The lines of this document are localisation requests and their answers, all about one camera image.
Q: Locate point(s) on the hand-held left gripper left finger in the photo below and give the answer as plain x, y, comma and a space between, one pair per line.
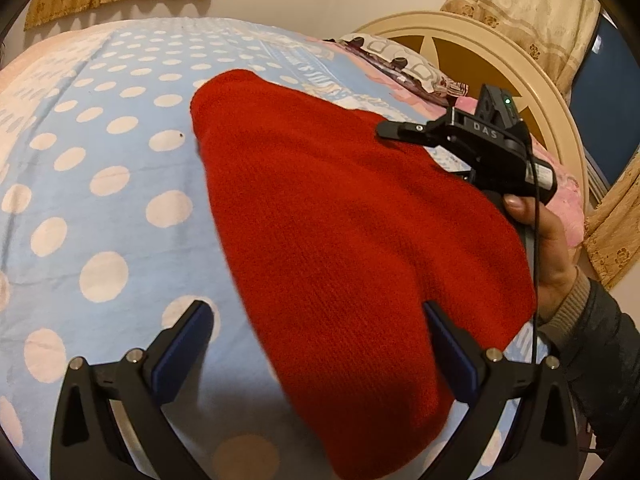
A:
176, 355

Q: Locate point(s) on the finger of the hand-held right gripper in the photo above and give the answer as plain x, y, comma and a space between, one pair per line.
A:
400, 130

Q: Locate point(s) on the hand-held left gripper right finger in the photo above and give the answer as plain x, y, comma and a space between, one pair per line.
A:
452, 355

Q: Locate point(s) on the red knitted sweater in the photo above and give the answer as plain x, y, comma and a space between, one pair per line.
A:
340, 240

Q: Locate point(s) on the person's right forearm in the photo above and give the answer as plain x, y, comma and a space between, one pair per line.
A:
600, 350

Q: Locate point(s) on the person's right hand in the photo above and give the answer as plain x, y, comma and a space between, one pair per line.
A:
552, 255

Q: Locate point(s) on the patterned pillow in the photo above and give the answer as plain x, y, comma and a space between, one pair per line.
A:
400, 57

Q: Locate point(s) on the cream round headboard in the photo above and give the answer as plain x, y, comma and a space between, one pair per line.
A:
500, 60

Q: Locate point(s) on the dark window pane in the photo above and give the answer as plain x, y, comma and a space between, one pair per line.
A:
612, 95

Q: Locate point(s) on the blue polka dot bedsheet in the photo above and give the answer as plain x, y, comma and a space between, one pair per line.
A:
115, 210

